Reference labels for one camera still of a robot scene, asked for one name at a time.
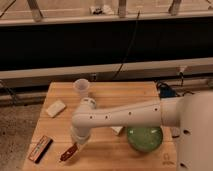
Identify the small items on shelf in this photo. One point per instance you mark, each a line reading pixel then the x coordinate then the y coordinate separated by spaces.
pixel 105 9

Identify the dark red pepper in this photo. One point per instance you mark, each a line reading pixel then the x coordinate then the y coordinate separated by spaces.
pixel 69 152

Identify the brown orange flat box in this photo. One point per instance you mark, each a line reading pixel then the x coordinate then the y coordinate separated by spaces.
pixel 40 149

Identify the green round plate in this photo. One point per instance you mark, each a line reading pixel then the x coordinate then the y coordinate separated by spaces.
pixel 144 139

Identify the pale translucent suction gripper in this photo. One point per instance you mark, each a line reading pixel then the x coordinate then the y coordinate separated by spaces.
pixel 76 141

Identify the small white bottle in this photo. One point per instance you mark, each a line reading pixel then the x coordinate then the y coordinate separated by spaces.
pixel 117 129

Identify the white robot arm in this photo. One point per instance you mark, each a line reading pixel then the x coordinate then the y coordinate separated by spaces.
pixel 192 114

